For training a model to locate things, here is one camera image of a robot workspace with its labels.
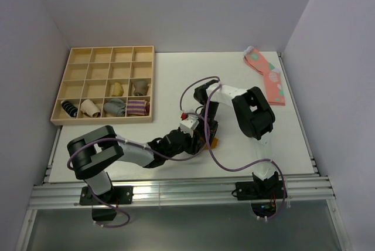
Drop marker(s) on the yellow rolled sock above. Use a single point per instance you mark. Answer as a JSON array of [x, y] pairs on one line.
[[117, 90]]

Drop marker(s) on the black rolled sock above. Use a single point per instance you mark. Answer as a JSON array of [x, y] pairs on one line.
[[69, 108]]

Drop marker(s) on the pink patterned sock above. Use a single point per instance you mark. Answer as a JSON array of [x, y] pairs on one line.
[[271, 75]]

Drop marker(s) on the purple striped rolled sock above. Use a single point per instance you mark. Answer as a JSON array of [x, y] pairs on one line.
[[138, 108]]

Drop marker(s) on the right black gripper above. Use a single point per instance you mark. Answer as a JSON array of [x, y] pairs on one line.
[[213, 128]]

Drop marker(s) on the taupe rolled sock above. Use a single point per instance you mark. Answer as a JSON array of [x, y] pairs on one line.
[[139, 87]]

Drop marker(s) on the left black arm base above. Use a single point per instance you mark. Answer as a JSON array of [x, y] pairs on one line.
[[106, 207]]

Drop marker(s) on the wooden compartment tray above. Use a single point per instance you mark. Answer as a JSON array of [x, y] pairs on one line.
[[90, 74]]

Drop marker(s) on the grey rolled sock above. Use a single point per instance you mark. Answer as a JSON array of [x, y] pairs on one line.
[[115, 107]]

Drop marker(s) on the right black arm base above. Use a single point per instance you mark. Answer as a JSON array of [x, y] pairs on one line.
[[267, 196]]

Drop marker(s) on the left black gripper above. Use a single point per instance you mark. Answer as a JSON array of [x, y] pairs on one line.
[[195, 143]]

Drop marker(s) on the aluminium mounting rail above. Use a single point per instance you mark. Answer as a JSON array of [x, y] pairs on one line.
[[178, 192]]

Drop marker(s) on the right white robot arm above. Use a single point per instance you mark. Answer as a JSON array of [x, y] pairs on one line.
[[255, 119]]

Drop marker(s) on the beige rolled sock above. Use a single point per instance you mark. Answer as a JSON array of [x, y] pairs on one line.
[[90, 109]]

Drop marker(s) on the mustard yellow striped sock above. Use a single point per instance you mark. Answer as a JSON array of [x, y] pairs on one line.
[[212, 140]]

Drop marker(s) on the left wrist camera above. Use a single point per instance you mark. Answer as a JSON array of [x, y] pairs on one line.
[[188, 123]]

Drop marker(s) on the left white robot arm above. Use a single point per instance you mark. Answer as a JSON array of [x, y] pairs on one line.
[[92, 153]]

